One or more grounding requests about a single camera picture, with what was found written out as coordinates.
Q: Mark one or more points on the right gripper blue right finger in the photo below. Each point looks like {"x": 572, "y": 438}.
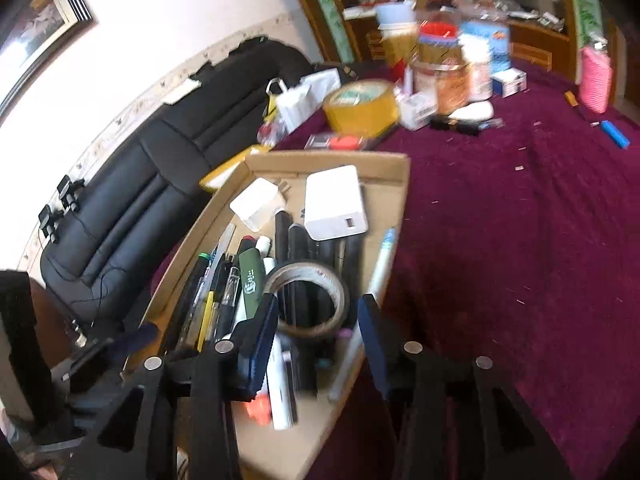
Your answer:
{"x": 381, "y": 343}

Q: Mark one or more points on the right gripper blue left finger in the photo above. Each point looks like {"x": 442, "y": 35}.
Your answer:
{"x": 255, "y": 338}

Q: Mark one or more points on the white glue bottle orange cap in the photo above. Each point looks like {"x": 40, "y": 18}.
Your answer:
{"x": 259, "y": 409}

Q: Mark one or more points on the cardboard tray box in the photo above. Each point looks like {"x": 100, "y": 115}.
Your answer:
{"x": 267, "y": 453}

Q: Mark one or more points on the green army marker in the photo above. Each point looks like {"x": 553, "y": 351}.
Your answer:
{"x": 253, "y": 277}

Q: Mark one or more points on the black marker with red cap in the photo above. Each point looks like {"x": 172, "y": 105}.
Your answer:
{"x": 246, "y": 243}

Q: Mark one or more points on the light blue capped pen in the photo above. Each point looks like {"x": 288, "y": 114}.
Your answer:
{"x": 383, "y": 264}

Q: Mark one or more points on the small white charger cube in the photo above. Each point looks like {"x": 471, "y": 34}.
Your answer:
{"x": 258, "y": 204}

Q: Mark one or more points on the large white power adapter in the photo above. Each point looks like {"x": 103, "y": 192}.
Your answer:
{"x": 334, "y": 205}

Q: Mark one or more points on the black leather sofa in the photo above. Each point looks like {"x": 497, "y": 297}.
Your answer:
{"x": 145, "y": 197}

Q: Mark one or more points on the black lipstick tube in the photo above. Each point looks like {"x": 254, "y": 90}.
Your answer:
{"x": 467, "y": 127}

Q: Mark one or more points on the yellow packing tape roll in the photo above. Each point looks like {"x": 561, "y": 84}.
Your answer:
{"x": 364, "y": 108}

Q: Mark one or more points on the white paper bag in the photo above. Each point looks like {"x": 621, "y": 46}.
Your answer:
{"x": 290, "y": 106}

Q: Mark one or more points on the clear jar with label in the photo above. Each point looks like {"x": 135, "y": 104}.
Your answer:
{"x": 448, "y": 82}

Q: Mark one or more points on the white medicine bottle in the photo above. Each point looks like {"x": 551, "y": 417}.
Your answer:
{"x": 477, "y": 67}

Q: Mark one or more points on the small black yellow lighter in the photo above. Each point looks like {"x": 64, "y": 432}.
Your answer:
{"x": 570, "y": 98}

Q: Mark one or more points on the blue white tissue pack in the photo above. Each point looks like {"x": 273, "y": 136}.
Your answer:
{"x": 498, "y": 36}

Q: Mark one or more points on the framed wall painting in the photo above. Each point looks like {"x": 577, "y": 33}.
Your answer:
{"x": 42, "y": 29}

